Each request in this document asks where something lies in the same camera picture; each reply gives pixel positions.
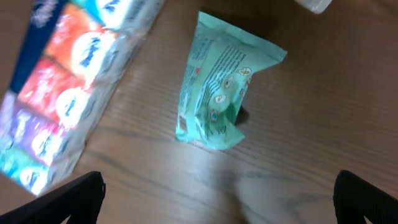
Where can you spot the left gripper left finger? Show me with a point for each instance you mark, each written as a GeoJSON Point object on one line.
{"type": "Point", "coordinates": [78, 201]}

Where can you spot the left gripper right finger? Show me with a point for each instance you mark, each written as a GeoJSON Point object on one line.
{"type": "Point", "coordinates": [357, 201]}

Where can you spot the multicolour tissue pack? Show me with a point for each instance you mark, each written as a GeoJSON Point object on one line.
{"type": "Point", "coordinates": [73, 56]}

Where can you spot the mint green wipes packet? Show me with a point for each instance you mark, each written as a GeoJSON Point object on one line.
{"type": "Point", "coordinates": [222, 60]}

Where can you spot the beige paper pouch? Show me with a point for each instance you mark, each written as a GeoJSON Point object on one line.
{"type": "Point", "coordinates": [315, 6]}

